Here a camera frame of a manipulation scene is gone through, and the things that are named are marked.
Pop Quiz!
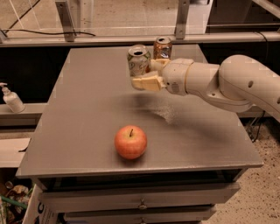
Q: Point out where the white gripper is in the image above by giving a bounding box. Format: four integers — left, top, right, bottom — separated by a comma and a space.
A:
131, 59, 194, 96

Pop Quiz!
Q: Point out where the white green 7up can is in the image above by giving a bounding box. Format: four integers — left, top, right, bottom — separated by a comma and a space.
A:
127, 45, 151, 77

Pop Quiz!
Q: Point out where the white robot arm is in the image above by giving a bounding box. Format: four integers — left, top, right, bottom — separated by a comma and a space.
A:
130, 55, 280, 122

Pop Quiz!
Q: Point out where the orange soda can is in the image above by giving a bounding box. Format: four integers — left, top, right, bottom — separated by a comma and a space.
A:
153, 36, 172, 59

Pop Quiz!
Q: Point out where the red apple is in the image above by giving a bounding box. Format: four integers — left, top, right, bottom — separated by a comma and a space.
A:
115, 125, 147, 160

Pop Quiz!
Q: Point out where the grey drawer cabinet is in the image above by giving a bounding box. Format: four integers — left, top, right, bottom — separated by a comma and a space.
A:
17, 47, 263, 224

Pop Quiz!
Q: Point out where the upper grey drawer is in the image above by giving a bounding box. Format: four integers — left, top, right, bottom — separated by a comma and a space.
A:
39, 183, 240, 213

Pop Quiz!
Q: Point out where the grey drawer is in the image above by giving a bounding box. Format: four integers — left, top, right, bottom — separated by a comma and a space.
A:
39, 183, 240, 213
65, 206, 216, 224

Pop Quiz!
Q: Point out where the white pump lotion bottle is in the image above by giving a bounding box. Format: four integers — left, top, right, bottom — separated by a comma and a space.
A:
0, 82, 25, 113

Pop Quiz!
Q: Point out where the lower grey drawer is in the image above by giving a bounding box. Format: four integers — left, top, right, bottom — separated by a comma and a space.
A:
65, 206, 216, 224

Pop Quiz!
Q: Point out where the white cardboard box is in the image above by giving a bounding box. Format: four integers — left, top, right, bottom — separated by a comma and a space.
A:
22, 185, 58, 224

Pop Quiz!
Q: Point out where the metal railing frame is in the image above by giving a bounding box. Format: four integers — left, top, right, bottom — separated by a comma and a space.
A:
1, 0, 280, 47

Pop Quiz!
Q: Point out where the black cable behind glass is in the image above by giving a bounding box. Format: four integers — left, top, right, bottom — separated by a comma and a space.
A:
0, 27, 97, 39

